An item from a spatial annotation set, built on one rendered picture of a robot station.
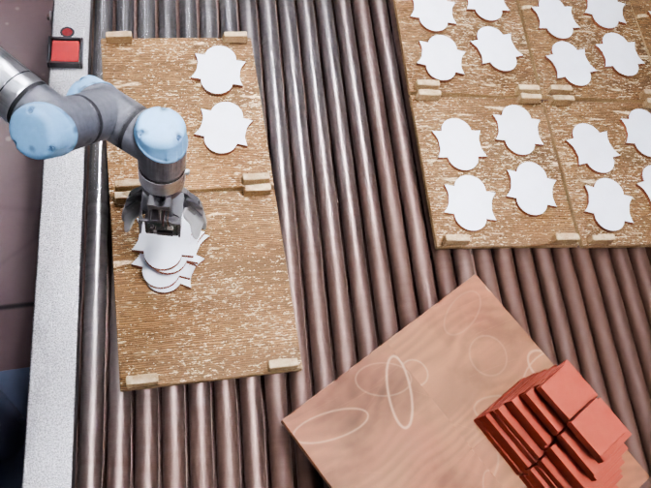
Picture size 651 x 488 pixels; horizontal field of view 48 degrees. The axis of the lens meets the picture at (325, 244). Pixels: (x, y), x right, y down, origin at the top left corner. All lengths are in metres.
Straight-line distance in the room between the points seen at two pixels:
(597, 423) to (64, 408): 0.94
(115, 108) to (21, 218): 1.55
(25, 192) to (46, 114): 1.68
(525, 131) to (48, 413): 1.25
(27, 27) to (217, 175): 1.63
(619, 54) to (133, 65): 1.27
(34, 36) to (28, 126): 2.05
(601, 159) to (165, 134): 1.18
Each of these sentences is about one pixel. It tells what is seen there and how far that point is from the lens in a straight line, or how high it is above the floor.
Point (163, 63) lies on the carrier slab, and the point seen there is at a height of 0.94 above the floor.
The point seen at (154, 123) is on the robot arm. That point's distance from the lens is 1.10.
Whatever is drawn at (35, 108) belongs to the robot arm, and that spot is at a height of 1.50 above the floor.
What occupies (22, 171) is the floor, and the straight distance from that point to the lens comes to 2.74.
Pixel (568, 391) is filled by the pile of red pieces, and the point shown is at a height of 1.24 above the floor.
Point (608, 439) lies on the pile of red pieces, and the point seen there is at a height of 1.24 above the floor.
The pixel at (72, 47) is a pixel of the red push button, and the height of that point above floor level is 0.93.
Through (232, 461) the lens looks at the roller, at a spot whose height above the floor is 0.92.
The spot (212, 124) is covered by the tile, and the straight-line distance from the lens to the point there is 1.67.
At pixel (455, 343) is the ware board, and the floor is 1.04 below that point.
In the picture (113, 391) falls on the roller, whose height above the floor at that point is 0.92.
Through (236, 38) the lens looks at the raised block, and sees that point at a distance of 1.82.
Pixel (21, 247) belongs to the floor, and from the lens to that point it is 2.61.
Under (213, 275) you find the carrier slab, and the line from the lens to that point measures 1.51.
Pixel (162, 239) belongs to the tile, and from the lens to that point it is 1.48.
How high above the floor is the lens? 2.33
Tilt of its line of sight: 63 degrees down
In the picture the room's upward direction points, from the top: 24 degrees clockwise
